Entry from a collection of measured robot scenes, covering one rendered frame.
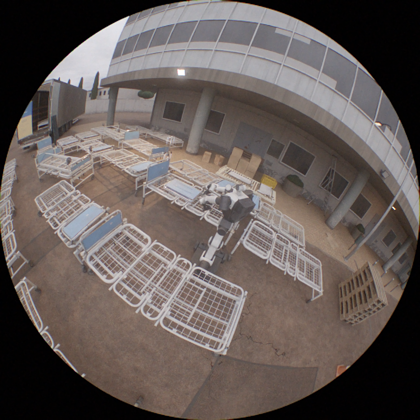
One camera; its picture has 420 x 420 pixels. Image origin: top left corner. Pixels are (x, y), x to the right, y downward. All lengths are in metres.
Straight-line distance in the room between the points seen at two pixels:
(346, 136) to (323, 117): 0.97
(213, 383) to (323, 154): 9.17
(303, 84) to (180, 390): 7.26
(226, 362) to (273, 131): 8.54
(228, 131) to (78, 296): 8.72
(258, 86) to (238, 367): 6.26
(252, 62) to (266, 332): 6.98
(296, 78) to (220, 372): 7.00
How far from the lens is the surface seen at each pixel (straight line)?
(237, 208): 1.52
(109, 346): 2.25
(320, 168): 8.76
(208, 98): 6.72
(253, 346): 2.48
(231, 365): 2.35
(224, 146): 8.58
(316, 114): 5.04
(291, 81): 5.56
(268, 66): 5.74
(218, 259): 2.44
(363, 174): 7.52
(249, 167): 5.96
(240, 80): 5.18
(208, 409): 2.49
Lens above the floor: 2.12
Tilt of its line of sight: 36 degrees down
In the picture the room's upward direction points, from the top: 21 degrees clockwise
